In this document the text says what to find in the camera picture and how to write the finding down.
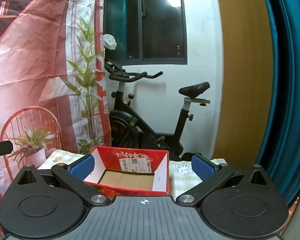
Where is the dark framed window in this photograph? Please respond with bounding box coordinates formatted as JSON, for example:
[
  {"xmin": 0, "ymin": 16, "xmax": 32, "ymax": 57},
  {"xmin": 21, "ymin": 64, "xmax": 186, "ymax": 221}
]
[{"xmin": 104, "ymin": 0, "xmax": 188, "ymax": 65}]

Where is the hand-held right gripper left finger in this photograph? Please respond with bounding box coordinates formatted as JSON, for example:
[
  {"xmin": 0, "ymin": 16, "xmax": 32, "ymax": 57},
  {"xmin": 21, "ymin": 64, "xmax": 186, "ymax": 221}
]
[{"xmin": 11, "ymin": 154, "xmax": 111, "ymax": 207}]

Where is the wooden door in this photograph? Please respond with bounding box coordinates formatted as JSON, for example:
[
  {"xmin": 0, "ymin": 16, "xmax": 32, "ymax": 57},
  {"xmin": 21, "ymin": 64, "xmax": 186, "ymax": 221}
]
[{"xmin": 212, "ymin": 0, "xmax": 276, "ymax": 159}]

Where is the white plastic bag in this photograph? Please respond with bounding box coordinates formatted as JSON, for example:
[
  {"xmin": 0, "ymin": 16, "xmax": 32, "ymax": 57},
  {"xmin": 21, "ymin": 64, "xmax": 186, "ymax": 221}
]
[{"xmin": 103, "ymin": 34, "xmax": 117, "ymax": 51}]

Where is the teal curtain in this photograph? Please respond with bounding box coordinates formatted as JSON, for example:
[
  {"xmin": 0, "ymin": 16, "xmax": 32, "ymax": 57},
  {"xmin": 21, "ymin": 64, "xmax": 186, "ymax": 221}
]
[{"xmin": 255, "ymin": 0, "xmax": 300, "ymax": 205}]

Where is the green checked rabbit tablecloth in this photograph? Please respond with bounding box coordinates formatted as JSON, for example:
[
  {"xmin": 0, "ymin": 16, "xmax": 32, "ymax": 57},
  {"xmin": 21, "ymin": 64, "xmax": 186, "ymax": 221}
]
[{"xmin": 37, "ymin": 149, "xmax": 228, "ymax": 198}]

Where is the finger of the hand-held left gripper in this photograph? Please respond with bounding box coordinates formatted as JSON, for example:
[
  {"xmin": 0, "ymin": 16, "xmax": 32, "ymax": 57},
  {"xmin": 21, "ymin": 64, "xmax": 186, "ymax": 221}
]
[{"xmin": 0, "ymin": 141, "xmax": 13, "ymax": 168}]

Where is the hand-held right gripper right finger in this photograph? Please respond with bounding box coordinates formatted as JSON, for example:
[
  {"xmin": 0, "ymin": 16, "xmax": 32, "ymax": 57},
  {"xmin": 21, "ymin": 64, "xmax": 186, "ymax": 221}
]
[{"xmin": 175, "ymin": 154, "xmax": 277, "ymax": 207}]

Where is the red strawberry print cardboard box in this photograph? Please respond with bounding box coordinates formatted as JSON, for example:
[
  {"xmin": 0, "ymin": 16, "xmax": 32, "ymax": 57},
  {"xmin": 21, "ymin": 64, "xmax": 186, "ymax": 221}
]
[{"xmin": 83, "ymin": 146, "xmax": 170, "ymax": 197}]

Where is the black exercise bike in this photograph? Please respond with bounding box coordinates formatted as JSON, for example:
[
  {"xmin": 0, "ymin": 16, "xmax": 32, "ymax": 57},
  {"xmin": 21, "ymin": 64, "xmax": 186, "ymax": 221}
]
[{"xmin": 104, "ymin": 59, "xmax": 212, "ymax": 162}]

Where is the red printed backdrop cloth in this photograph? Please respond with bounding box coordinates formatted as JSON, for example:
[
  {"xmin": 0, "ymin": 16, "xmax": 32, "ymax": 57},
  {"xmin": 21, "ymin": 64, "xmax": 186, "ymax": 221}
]
[{"xmin": 0, "ymin": 0, "xmax": 113, "ymax": 240}]

